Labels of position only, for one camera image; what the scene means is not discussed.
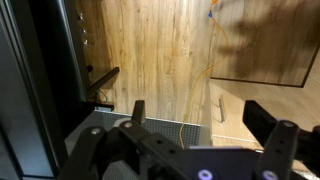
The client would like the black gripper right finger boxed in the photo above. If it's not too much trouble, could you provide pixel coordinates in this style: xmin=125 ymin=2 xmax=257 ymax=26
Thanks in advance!
xmin=242 ymin=100 xmax=320 ymax=180

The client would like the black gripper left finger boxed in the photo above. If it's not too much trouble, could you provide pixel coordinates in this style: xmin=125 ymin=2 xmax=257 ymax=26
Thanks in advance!
xmin=58 ymin=100 xmax=187 ymax=180

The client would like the lower cabinet door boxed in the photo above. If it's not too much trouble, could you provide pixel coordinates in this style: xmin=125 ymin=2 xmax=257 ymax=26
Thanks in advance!
xmin=210 ymin=79 xmax=320 ymax=149

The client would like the grey perforated mat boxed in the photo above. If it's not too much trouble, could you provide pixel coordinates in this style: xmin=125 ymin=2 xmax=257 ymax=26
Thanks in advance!
xmin=65 ymin=111 xmax=201 ymax=180

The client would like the silver cabinet door handle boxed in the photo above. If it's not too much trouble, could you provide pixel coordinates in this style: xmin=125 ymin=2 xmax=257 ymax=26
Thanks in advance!
xmin=219 ymin=97 xmax=226 ymax=123

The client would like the yellow extension cable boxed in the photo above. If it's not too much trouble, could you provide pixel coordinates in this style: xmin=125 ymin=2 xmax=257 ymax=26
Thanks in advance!
xmin=179 ymin=0 xmax=231 ymax=150

